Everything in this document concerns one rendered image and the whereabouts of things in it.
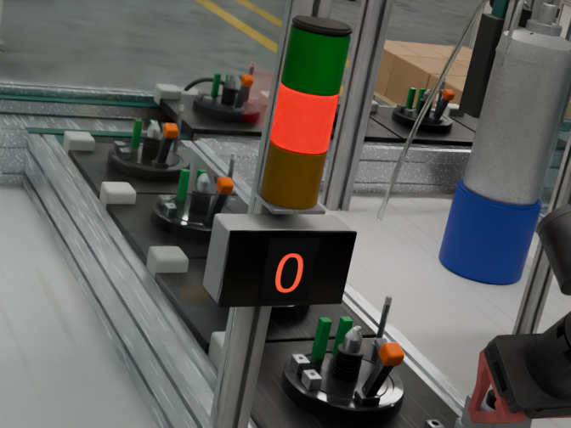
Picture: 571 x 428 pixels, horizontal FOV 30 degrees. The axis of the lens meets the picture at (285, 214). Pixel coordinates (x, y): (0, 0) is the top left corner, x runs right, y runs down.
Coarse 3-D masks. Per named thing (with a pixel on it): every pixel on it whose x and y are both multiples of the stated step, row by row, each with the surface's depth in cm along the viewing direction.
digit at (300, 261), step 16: (272, 240) 90; (288, 240) 91; (304, 240) 91; (272, 256) 91; (288, 256) 91; (304, 256) 92; (272, 272) 91; (288, 272) 92; (304, 272) 93; (272, 288) 92; (288, 288) 93; (304, 288) 93
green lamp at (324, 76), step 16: (304, 32) 85; (288, 48) 87; (304, 48) 85; (320, 48) 85; (336, 48) 86; (288, 64) 87; (304, 64) 86; (320, 64) 86; (336, 64) 86; (288, 80) 87; (304, 80) 86; (320, 80) 86; (336, 80) 87
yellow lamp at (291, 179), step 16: (272, 144) 90; (272, 160) 89; (288, 160) 88; (304, 160) 88; (320, 160) 89; (272, 176) 90; (288, 176) 89; (304, 176) 89; (320, 176) 90; (272, 192) 90; (288, 192) 89; (304, 192) 90; (304, 208) 90
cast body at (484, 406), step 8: (488, 392) 96; (488, 400) 95; (464, 408) 97; (480, 408) 95; (488, 408) 94; (464, 416) 97; (456, 424) 98; (464, 424) 97; (472, 424) 96; (480, 424) 95; (488, 424) 94; (496, 424) 93; (504, 424) 94; (512, 424) 94; (520, 424) 95; (528, 424) 95
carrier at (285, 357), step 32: (320, 320) 122; (352, 320) 124; (384, 320) 124; (288, 352) 128; (320, 352) 123; (352, 352) 119; (288, 384) 118; (320, 384) 117; (352, 384) 120; (384, 384) 121; (416, 384) 127; (256, 416) 114; (288, 416) 115; (320, 416) 116; (352, 416) 115; (384, 416) 117; (416, 416) 120; (448, 416) 121
